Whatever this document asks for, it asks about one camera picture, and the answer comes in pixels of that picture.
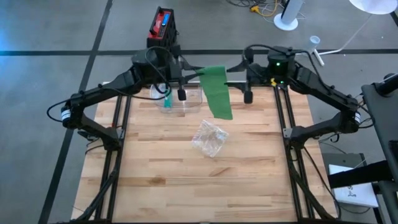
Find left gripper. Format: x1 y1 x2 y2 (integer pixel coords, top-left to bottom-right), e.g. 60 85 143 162
169 45 205 102

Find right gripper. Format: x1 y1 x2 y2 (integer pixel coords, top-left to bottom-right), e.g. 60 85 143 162
223 47 269 105

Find green cloth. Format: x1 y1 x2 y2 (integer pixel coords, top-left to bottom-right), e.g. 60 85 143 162
195 65 234 121

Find teal elastic bandage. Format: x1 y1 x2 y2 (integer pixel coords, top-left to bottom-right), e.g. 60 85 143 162
164 88 173 109

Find clear plastic bag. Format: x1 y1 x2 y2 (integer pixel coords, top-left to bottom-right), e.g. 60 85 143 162
149 82 174 108
191 119 230 158

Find red black battery box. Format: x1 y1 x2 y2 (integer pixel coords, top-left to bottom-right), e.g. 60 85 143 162
146 6 178 47

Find white fan stand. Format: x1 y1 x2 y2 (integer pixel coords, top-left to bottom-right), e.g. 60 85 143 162
273 0 305 32

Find white cylinder stand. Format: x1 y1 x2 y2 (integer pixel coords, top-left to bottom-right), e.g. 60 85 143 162
306 35 326 67

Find white round panel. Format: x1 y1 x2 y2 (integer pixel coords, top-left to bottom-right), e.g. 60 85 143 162
348 0 398 16

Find white papers on shelf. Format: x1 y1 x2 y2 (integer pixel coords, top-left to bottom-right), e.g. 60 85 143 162
328 164 379 208

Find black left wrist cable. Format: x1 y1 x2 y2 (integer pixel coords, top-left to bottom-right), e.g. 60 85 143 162
144 45 172 95

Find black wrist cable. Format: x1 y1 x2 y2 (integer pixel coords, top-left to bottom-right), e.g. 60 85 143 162
144 45 172 95
243 44 312 63

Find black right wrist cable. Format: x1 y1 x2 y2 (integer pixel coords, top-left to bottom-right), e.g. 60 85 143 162
243 44 312 63

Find yellow floor cable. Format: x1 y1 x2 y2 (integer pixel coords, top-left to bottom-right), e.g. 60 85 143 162
248 0 279 18

